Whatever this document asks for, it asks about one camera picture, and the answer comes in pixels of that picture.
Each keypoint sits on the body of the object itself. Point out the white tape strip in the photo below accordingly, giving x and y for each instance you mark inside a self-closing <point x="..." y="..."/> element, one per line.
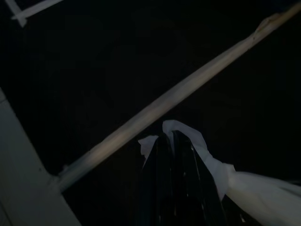
<point x="150" y="110"/>
<point x="23" y="14"/>

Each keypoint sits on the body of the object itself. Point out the white tissue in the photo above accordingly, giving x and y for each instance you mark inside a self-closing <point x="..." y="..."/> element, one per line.
<point x="247" y="188"/>

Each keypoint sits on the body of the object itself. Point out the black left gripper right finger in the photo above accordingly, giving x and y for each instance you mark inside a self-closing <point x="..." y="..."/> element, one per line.
<point x="195" y="193"/>

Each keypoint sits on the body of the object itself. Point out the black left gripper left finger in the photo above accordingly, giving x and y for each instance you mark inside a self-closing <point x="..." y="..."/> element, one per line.
<point x="157" y="183"/>

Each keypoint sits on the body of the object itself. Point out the black floor mat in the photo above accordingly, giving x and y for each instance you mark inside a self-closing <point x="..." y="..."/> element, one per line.
<point x="94" y="70"/>

